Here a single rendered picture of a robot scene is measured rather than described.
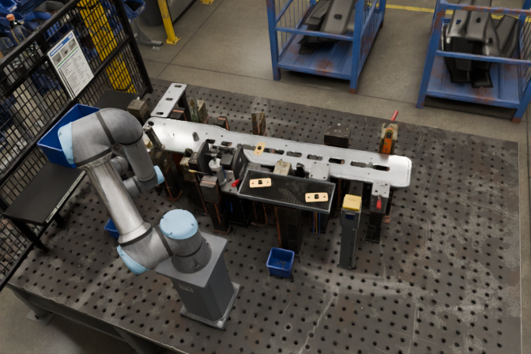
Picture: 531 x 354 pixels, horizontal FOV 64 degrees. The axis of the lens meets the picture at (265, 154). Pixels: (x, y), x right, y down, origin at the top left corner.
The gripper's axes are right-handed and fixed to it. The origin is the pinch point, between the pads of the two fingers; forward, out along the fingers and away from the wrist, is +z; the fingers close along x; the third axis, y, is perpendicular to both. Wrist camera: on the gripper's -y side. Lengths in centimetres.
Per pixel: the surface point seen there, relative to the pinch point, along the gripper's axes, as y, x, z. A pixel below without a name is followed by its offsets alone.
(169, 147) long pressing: 1.3, -2.2, 21.2
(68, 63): -55, 34, 18
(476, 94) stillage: 171, 23, 215
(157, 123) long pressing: -12.9, 5.9, 33.8
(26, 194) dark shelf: -50, -24, -18
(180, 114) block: -4.8, 10.1, 43.9
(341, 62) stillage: 57, 37, 235
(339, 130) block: 82, 14, 41
